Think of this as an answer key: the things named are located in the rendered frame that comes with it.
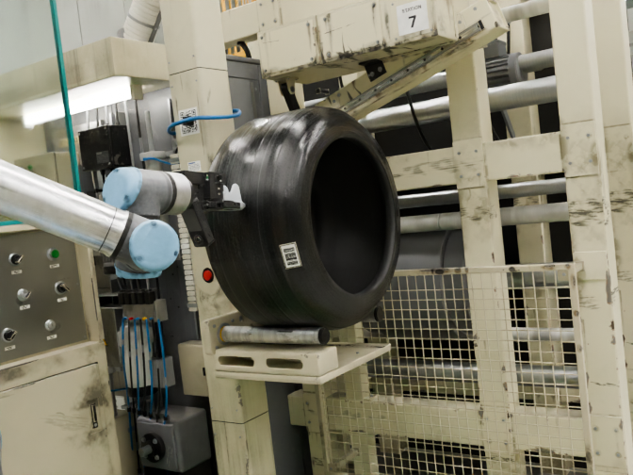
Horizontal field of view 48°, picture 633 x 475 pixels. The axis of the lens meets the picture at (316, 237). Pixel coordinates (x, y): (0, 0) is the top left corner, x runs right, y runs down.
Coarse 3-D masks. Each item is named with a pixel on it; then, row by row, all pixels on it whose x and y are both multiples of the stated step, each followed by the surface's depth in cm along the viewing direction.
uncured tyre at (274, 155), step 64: (256, 128) 180; (320, 128) 176; (256, 192) 167; (320, 192) 221; (384, 192) 203; (256, 256) 168; (320, 256) 221; (384, 256) 201; (256, 320) 187; (320, 320) 177
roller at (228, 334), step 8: (224, 328) 196; (232, 328) 194; (240, 328) 193; (248, 328) 191; (256, 328) 189; (264, 328) 188; (272, 328) 186; (280, 328) 185; (288, 328) 183; (296, 328) 182; (304, 328) 181; (312, 328) 179; (320, 328) 178; (224, 336) 195; (232, 336) 193; (240, 336) 192; (248, 336) 190; (256, 336) 188; (264, 336) 187; (272, 336) 185; (280, 336) 184; (288, 336) 182; (296, 336) 181; (304, 336) 179; (312, 336) 178; (320, 336) 177; (328, 336) 179; (312, 344) 180; (320, 344) 178
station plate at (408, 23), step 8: (424, 0) 187; (400, 8) 191; (408, 8) 190; (416, 8) 188; (424, 8) 187; (400, 16) 191; (408, 16) 190; (416, 16) 189; (424, 16) 187; (400, 24) 191; (408, 24) 190; (416, 24) 189; (424, 24) 188; (400, 32) 192; (408, 32) 190
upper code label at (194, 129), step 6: (192, 108) 203; (180, 114) 206; (186, 114) 205; (192, 114) 203; (180, 126) 207; (186, 126) 205; (192, 126) 204; (198, 126) 202; (186, 132) 205; (192, 132) 204; (198, 132) 203
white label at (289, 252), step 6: (282, 246) 164; (288, 246) 164; (294, 246) 164; (282, 252) 165; (288, 252) 165; (294, 252) 164; (288, 258) 165; (294, 258) 165; (288, 264) 166; (294, 264) 165; (300, 264) 165
